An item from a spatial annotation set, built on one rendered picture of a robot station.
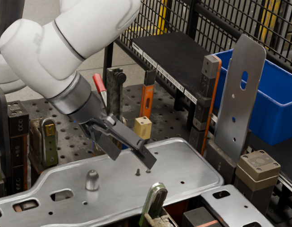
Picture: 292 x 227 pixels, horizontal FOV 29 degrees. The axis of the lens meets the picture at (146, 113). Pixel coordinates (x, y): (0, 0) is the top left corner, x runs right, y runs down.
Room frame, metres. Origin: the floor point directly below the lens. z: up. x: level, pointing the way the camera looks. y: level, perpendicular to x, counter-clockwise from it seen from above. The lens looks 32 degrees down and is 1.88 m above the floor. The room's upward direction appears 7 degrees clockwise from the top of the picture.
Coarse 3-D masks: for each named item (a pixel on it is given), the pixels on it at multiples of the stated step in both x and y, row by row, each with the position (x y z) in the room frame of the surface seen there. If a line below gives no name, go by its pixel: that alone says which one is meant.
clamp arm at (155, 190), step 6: (156, 186) 0.93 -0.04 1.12; (162, 186) 0.93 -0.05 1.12; (150, 192) 0.93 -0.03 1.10; (156, 192) 0.92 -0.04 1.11; (162, 192) 0.92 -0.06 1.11; (150, 198) 0.92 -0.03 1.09; (156, 198) 0.92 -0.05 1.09; (162, 198) 0.93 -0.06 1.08; (144, 204) 0.94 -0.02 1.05; (150, 204) 0.92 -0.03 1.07; (156, 204) 0.93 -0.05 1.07; (162, 204) 0.94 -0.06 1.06; (144, 210) 0.94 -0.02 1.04; (150, 210) 0.93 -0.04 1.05; (156, 210) 0.94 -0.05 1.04; (150, 216) 0.93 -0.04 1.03; (156, 216) 0.94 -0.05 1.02; (138, 222) 0.95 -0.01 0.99
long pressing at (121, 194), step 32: (96, 160) 1.14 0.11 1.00; (128, 160) 1.16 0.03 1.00; (160, 160) 1.18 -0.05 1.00; (192, 160) 1.19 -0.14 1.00; (32, 192) 0.99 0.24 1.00; (96, 192) 1.02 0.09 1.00; (128, 192) 1.03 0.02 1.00; (192, 192) 1.07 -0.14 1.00; (0, 224) 0.88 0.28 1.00; (32, 224) 0.89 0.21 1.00; (64, 224) 0.90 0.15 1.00; (96, 224) 0.92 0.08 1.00
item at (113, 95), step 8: (112, 72) 1.23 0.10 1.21; (120, 72) 1.24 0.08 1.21; (112, 80) 1.23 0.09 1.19; (120, 80) 1.21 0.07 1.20; (112, 88) 1.22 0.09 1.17; (120, 88) 1.23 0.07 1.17; (112, 96) 1.22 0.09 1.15; (120, 96) 1.23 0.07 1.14; (112, 104) 1.22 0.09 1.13; (120, 104) 1.23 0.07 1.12; (112, 112) 1.21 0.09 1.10; (120, 112) 1.23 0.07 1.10; (120, 120) 1.22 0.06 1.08
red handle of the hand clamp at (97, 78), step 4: (96, 76) 1.31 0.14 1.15; (100, 76) 1.32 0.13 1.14; (96, 80) 1.31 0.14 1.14; (100, 80) 1.31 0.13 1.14; (96, 84) 1.30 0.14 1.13; (100, 84) 1.30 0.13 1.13; (96, 88) 1.30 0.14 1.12; (100, 88) 1.29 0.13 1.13; (104, 88) 1.29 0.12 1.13; (100, 92) 1.28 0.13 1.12; (104, 92) 1.29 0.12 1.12; (100, 96) 1.28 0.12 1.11; (104, 96) 1.27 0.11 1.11; (104, 100) 1.27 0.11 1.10; (104, 104) 1.26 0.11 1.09
